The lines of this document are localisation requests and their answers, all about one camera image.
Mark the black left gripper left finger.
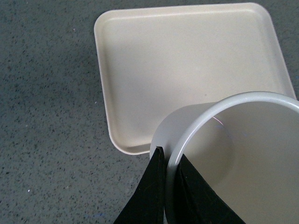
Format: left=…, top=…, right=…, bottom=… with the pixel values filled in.
left=114, top=147, right=166, bottom=224

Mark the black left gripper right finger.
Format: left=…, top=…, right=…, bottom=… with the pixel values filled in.
left=175, top=155, right=244, bottom=224

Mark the white smiley mug black handle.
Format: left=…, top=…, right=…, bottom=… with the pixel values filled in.
left=150, top=91, right=299, bottom=224

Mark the beige rectangular tray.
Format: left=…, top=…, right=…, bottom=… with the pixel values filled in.
left=94, top=3, right=295, bottom=154

